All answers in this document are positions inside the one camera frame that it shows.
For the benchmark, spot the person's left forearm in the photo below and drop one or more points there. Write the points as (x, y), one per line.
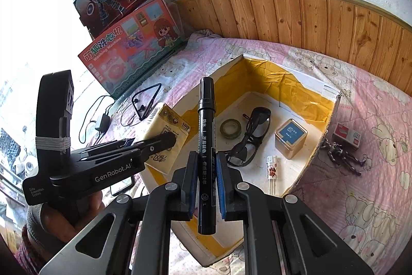
(30, 242)

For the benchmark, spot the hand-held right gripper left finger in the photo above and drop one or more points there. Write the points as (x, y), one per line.
(193, 184)

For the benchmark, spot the brown cardboard box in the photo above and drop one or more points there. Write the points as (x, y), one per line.
(244, 101)

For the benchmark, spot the pink washing machine toy box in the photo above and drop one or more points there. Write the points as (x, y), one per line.
(135, 46)

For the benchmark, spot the dark toy action figure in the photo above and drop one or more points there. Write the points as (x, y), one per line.
(338, 152)

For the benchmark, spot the person's left hand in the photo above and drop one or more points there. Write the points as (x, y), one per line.
(58, 226)

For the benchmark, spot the black framed glasses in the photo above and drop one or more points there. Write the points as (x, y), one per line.
(260, 117)

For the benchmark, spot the pink printed blanket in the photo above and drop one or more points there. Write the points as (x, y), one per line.
(354, 197)

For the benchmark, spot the black marker pen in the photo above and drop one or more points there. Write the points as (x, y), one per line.
(206, 139)

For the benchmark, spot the gold tin with blue label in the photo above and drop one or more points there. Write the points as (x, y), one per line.
(289, 133)

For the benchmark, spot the red and white staples box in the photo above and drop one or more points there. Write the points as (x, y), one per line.
(347, 135)

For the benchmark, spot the green tape roll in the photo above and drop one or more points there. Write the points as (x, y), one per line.
(231, 134)

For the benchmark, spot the yellow tissue packet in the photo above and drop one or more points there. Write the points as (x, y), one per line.
(164, 123)

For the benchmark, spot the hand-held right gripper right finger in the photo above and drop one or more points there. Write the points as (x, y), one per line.
(222, 188)

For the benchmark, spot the white lighter with red print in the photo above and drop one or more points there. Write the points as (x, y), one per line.
(272, 170)

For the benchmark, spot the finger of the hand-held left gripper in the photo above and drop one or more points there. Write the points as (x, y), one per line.
(112, 145)
(161, 141)

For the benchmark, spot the black neckband earphones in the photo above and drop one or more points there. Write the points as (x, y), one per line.
(151, 101)

